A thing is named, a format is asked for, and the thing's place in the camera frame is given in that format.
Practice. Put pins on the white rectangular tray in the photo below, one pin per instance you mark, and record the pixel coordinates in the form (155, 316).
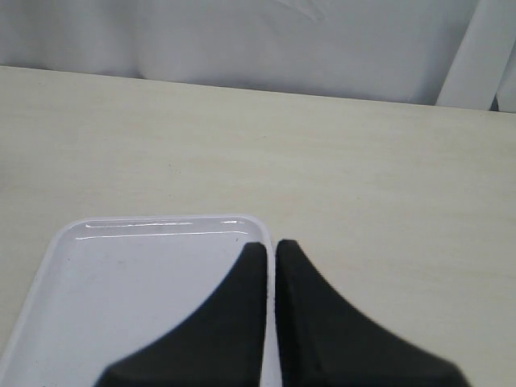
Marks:
(106, 287)

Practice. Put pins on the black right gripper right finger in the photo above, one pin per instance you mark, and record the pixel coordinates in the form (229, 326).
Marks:
(324, 340)

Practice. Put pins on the white backdrop curtain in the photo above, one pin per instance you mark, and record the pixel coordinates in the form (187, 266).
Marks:
(444, 53)

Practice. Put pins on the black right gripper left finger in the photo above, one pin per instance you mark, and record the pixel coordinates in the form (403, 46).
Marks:
(220, 344)

